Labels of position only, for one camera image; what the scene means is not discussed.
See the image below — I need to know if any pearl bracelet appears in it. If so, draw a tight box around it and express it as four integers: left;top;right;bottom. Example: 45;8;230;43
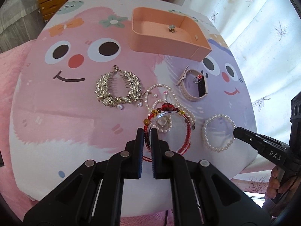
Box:
201;113;237;153

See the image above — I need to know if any long pearl necklace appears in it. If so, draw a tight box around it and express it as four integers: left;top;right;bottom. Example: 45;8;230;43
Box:
143;83;197;133

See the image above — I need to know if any red string bracelet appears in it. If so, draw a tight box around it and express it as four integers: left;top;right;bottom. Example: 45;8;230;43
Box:
143;102;192;163

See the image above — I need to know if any gold leaf hair comb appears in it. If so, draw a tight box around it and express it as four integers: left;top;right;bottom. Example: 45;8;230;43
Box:
95;65;142;110

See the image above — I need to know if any person right hand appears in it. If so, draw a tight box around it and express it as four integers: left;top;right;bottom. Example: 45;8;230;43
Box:
264;166;295;199

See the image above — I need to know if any cartoon printed tablecloth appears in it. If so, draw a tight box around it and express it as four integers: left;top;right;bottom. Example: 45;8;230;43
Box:
10;0;256;201

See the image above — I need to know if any white floral curtain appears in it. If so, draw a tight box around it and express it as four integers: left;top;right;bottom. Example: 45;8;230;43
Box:
169;0;301;193

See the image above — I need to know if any pink plastic tray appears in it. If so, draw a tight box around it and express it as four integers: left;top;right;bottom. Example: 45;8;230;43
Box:
128;7;212;62

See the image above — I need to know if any white lace covered furniture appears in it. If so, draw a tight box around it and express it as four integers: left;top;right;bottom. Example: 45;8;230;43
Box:
1;0;45;52

